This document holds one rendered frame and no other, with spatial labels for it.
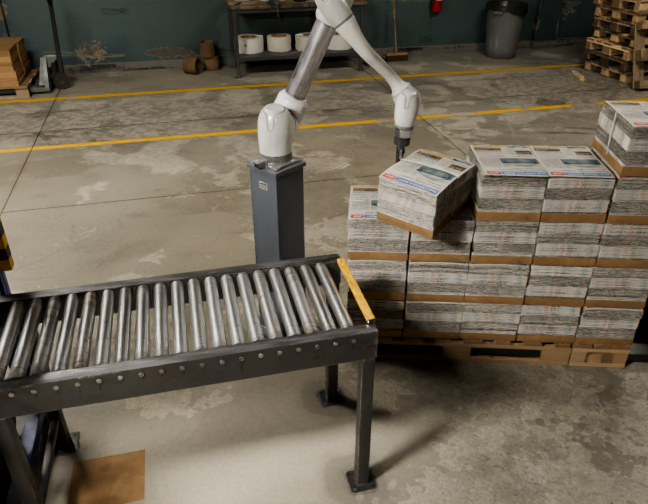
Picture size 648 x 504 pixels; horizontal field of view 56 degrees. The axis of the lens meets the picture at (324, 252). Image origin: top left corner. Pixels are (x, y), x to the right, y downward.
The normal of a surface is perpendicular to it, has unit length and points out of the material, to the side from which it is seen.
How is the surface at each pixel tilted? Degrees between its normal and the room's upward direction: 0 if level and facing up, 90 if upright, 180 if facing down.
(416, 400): 0
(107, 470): 0
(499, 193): 90
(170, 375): 90
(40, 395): 90
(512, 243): 90
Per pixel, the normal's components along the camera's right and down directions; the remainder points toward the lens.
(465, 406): 0.00, -0.86
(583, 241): -0.06, 0.51
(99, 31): 0.24, 0.50
